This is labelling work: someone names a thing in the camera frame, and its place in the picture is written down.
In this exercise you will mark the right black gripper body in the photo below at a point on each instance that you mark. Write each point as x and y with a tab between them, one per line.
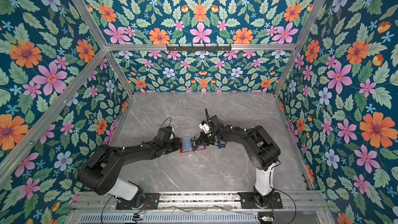
209	138

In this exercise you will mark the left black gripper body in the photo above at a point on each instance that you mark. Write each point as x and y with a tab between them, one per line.
175	145

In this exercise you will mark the red leather card holder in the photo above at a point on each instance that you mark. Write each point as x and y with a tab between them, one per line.
190	144

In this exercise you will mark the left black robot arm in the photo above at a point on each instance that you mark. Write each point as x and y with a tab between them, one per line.
101	173

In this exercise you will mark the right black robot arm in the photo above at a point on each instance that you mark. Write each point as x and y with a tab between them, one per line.
261	149

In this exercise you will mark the blue card tray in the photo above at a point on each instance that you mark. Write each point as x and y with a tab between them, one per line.
221	144

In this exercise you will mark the black hook rack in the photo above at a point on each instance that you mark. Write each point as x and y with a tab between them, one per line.
194	48

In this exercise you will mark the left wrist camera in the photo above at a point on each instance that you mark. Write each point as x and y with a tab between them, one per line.
166	133

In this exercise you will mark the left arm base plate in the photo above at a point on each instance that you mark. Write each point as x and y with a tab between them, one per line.
145	201

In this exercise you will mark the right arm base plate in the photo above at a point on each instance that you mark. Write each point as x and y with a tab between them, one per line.
251	200

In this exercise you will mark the aluminium mounting rail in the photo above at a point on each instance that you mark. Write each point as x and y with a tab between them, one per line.
195	201

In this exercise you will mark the white vented cable duct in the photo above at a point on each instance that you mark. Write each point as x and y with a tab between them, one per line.
169	218

